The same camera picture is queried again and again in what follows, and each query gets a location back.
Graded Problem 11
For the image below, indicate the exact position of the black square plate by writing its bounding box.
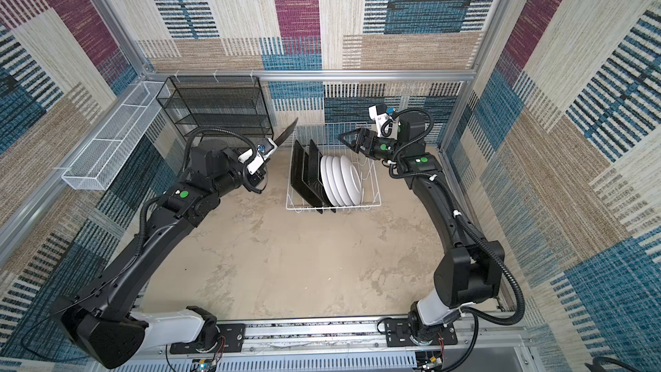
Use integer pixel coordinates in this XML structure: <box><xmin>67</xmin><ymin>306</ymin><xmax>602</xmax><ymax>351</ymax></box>
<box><xmin>308</xmin><ymin>139</ymin><xmax>337</xmax><ymax>213</ymax></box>
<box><xmin>273</xmin><ymin>117</ymin><xmax>299</xmax><ymax>148</ymax></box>

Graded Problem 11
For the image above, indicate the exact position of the floral square plate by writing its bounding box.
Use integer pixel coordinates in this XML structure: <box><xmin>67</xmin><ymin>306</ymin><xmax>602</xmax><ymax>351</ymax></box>
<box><xmin>290</xmin><ymin>140</ymin><xmax>323</xmax><ymax>208</ymax></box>

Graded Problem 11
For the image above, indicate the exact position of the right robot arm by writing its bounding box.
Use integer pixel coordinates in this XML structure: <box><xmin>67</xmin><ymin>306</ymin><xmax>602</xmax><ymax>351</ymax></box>
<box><xmin>338</xmin><ymin>108</ymin><xmax>504</xmax><ymax>345</ymax></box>

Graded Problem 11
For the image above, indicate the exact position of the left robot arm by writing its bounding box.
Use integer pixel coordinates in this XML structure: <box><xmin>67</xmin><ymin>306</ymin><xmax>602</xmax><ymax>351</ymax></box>
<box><xmin>51</xmin><ymin>138</ymin><xmax>278</xmax><ymax>370</ymax></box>

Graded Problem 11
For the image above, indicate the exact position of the white round plate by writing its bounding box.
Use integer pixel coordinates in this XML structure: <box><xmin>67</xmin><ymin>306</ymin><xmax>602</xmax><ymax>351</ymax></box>
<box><xmin>340</xmin><ymin>155</ymin><xmax>363</xmax><ymax>206</ymax></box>
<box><xmin>321</xmin><ymin>156</ymin><xmax>343</xmax><ymax>207</ymax></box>
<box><xmin>332</xmin><ymin>157</ymin><xmax>354</xmax><ymax>207</ymax></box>

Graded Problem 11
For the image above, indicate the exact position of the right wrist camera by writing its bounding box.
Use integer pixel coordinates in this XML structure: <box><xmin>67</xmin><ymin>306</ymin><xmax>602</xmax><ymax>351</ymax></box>
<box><xmin>368</xmin><ymin>103</ymin><xmax>395</xmax><ymax>138</ymax></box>

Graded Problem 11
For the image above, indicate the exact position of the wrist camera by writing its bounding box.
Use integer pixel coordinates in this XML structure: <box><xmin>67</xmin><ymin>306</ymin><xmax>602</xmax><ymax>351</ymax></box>
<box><xmin>368</xmin><ymin>103</ymin><xmax>395</xmax><ymax>138</ymax></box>
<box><xmin>239</xmin><ymin>138</ymin><xmax>277</xmax><ymax>175</ymax></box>

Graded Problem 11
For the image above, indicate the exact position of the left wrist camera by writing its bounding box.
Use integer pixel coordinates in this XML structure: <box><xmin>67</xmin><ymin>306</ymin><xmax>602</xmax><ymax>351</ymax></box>
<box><xmin>239</xmin><ymin>138</ymin><xmax>277</xmax><ymax>175</ymax></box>

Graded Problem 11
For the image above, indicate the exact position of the white wire dish rack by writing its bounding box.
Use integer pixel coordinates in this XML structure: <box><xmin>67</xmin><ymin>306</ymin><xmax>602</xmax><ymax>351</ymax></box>
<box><xmin>286</xmin><ymin>122</ymin><xmax>382</xmax><ymax>214</ymax></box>

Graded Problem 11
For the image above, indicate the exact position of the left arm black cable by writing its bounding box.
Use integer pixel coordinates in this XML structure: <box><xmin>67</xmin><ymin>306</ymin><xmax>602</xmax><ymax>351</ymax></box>
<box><xmin>181</xmin><ymin>127</ymin><xmax>259</xmax><ymax>177</ymax></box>

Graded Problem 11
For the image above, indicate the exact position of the black wire shelf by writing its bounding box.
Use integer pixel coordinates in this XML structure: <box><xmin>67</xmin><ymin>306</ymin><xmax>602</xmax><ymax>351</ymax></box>
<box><xmin>157</xmin><ymin>76</ymin><xmax>273</xmax><ymax>138</ymax></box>

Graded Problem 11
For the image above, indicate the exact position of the white mesh wall basket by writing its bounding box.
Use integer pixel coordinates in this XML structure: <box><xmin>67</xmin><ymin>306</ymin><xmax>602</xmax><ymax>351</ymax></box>
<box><xmin>61</xmin><ymin>81</ymin><xmax>163</xmax><ymax>191</ymax></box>

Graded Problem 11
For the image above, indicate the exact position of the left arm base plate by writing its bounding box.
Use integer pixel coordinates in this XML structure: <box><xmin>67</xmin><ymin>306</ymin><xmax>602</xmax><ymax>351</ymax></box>
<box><xmin>169</xmin><ymin>323</ymin><xmax>246</xmax><ymax>355</ymax></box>

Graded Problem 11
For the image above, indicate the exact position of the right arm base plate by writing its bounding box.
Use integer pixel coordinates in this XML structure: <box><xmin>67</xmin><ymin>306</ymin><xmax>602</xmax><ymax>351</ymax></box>
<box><xmin>376</xmin><ymin>317</ymin><xmax>458</xmax><ymax>347</ymax></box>

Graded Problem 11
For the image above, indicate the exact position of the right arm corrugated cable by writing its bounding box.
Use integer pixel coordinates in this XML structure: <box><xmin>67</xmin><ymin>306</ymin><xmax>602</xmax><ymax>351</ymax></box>
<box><xmin>379</xmin><ymin>107</ymin><xmax>526</xmax><ymax>327</ymax></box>

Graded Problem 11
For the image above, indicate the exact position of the aluminium mounting rail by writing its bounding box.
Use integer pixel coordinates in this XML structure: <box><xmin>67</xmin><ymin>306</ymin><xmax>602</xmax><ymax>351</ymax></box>
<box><xmin>120</xmin><ymin>315</ymin><xmax>544</xmax><ymax>371</ymax></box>

